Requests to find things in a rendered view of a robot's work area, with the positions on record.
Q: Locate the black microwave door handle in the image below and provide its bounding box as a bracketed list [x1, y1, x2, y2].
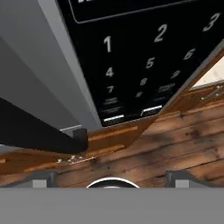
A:
[0, 97, 89, 155]

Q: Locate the grey microwave with black keypad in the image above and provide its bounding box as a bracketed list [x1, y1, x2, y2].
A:
[0, 0, 224, 154]

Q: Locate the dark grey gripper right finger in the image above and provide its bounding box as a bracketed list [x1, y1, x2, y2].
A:
[164, 169, 219, 189]

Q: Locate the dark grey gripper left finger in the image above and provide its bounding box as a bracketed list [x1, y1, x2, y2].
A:
[2, 171, 58, 189]

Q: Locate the round black white-rimmed object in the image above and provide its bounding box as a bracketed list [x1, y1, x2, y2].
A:
[86, 176, 141, 189]

